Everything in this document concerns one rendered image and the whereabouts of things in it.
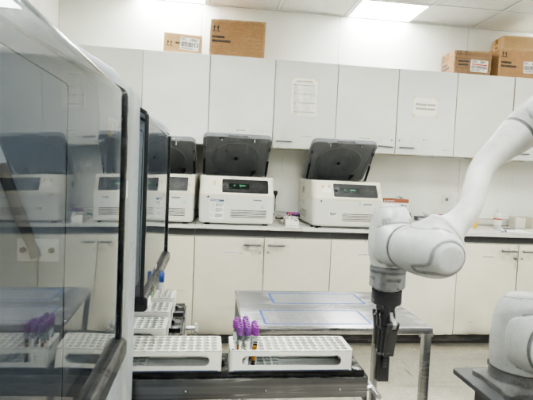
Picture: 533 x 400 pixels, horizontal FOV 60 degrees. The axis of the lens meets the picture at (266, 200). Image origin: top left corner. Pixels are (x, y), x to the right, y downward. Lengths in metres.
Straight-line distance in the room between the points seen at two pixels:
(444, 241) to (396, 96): 3.10
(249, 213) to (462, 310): 1.86
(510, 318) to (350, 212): 2.25
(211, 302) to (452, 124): 2.45
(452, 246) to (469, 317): 3.14
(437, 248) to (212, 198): 2.57
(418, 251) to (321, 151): 2.82
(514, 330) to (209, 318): 2.48
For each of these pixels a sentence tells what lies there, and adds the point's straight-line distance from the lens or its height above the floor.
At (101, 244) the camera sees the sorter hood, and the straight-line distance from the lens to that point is 0.65.
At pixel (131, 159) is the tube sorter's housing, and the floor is 1.30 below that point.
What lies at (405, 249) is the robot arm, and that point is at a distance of 1.05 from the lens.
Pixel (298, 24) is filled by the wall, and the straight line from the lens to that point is 4.31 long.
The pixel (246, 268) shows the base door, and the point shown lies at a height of 0.58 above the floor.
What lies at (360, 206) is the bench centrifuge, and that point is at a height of 1.07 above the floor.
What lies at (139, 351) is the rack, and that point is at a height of 0.86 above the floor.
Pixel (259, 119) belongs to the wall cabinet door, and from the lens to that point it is 3.74.
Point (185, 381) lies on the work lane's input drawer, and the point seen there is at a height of 0.80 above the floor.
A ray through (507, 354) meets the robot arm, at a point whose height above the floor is 0.81.
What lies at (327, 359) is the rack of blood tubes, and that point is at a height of 0.81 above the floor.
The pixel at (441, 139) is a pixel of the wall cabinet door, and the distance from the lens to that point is 4.18.
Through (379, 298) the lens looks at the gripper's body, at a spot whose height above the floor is 0.99.
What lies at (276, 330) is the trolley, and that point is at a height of 0.81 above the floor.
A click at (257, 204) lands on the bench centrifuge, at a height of 1.06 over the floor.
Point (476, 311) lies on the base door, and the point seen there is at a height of 0.27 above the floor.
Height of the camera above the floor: 1.28
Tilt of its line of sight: 3 degrees down
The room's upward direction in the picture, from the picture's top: 3 degrees clockwise
